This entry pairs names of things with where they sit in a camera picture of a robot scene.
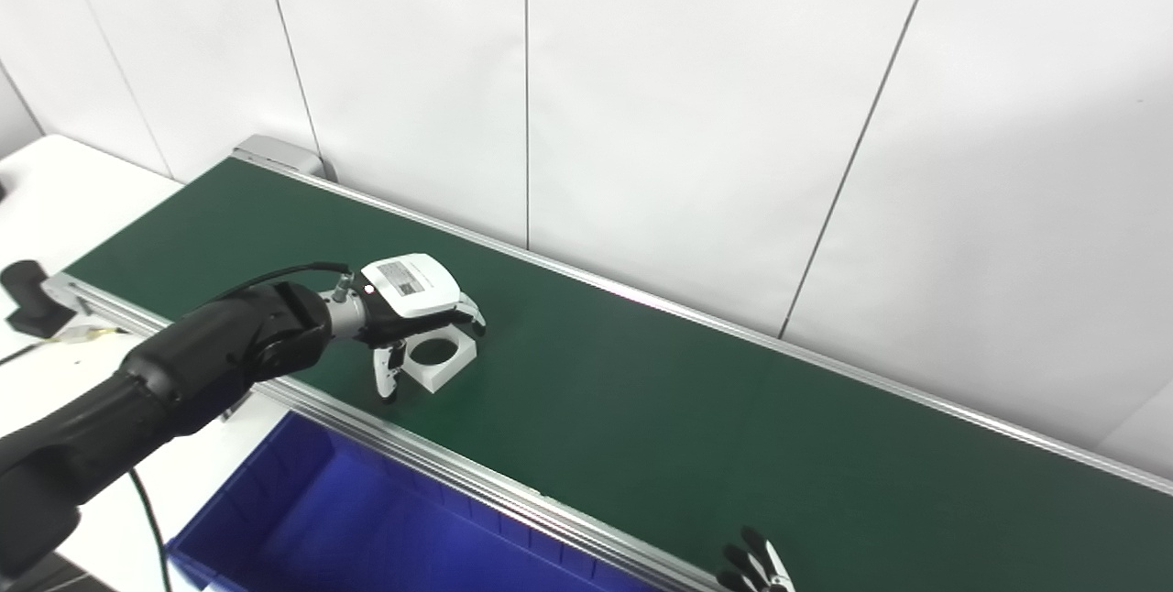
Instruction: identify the black device on table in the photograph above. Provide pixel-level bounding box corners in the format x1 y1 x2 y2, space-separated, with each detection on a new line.
0 260 63 338

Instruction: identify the black hanging cable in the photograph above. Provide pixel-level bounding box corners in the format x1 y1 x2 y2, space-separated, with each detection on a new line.
128 468 175 592

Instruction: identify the white square part round hole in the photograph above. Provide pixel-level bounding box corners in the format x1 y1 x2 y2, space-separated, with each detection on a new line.
403 322 477 391

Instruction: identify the green conveyor belt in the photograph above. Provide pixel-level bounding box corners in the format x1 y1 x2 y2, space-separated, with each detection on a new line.
41 136 1173 592
64 157 1173 592

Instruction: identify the yellow white cable connector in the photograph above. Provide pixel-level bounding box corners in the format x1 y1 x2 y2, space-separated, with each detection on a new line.
55 322 125 345

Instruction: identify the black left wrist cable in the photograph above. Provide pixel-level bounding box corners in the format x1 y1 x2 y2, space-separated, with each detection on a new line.
215 262 356 304

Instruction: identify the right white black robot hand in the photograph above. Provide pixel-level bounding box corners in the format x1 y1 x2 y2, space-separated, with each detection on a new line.
718 526 796 592

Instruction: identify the blue plastic bin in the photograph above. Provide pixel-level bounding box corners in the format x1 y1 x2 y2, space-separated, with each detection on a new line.
165 409 661 592

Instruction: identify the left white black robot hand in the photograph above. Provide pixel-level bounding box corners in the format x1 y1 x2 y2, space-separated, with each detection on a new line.
353 253 487 405

